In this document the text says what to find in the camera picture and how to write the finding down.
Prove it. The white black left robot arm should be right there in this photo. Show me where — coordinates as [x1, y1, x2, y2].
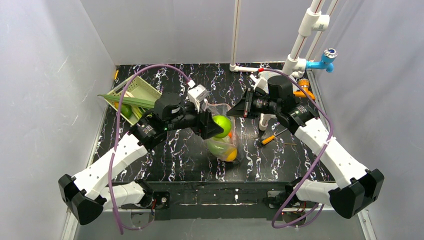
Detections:
[58, 93, 225, 225]

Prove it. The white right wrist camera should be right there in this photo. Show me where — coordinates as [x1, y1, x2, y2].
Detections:
[249, 68, 269, 95]

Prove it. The yellow green mango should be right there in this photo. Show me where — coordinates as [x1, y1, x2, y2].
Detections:
[120, 103, 133, 119]

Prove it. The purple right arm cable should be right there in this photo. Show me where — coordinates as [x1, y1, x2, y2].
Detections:
[263, 68, 334, 229]

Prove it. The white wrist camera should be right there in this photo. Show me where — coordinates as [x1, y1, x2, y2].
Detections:
[187, 79, 210, 113]
[249, 68, 269, 95]

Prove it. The yellow lemon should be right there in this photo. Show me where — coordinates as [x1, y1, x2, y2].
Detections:
[224, 148, 238, 162]

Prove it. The pale green cabbage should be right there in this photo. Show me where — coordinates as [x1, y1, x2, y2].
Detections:
[206, 136, 232, 160]

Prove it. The clear zip top bag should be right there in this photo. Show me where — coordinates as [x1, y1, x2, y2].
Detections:
[204, 103, 243, 163]

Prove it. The green ridged loofah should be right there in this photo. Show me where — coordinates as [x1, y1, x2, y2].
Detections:
[98, 94, 155, 109]

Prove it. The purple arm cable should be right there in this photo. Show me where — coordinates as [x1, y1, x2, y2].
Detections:
[263, 68, 334, 229]
[108, 64, 196, 235]

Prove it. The green apple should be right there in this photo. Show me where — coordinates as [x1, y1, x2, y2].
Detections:
[212, 115, 232, 139]

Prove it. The orange handled screwdriver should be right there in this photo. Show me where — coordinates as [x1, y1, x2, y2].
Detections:
[261, 128, 288, 146]

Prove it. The orange faucet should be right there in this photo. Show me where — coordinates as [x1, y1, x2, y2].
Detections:
[293, 78, 316, 101]

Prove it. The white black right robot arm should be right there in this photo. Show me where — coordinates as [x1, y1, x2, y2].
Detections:
[227, 75, 385, 219]

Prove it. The white pipe frame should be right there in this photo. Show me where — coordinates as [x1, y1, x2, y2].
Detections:
[229, 0, 340, 132]

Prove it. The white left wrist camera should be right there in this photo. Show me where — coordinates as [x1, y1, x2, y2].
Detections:
[187, 79, 210, 113]

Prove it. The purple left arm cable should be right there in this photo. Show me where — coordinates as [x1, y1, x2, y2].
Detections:
[108, 64, 196, 235]

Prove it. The blue faucet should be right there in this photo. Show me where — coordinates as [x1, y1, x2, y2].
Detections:
[305, 48, 338, 73]

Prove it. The cream perforated plastic basket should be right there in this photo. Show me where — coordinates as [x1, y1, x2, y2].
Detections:
[104, 76, 161, 126]

